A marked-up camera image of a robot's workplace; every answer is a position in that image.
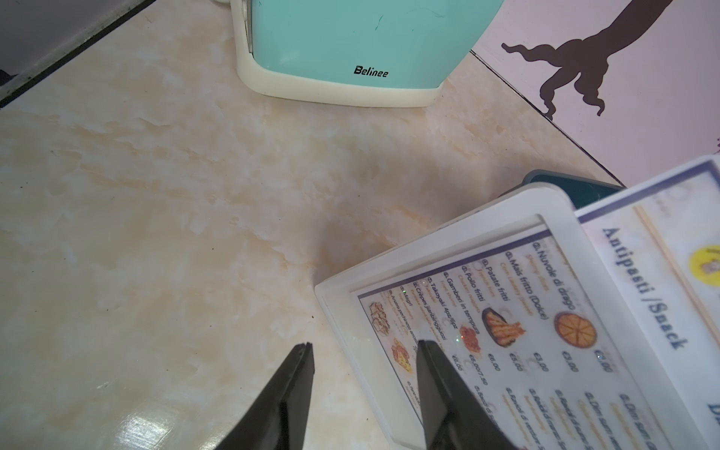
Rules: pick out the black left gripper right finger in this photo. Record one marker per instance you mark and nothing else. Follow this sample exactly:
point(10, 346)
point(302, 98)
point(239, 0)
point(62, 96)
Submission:
point(452, 417)

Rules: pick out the new dim sum menu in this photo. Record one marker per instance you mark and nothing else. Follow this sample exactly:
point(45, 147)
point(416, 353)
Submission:
point(659, 243)

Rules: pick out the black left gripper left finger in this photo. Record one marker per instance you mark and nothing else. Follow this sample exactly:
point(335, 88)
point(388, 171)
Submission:
point(278, 418)

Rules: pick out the mint green toaster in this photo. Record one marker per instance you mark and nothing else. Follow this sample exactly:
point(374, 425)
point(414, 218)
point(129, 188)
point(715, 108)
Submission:
point(362, 53)

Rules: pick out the teal plastic bin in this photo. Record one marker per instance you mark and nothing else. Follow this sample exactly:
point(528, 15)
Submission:
point(581, 191)

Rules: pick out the clear acrylic menu holder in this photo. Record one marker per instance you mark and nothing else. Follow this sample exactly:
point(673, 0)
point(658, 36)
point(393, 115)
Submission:
point(523, 307)

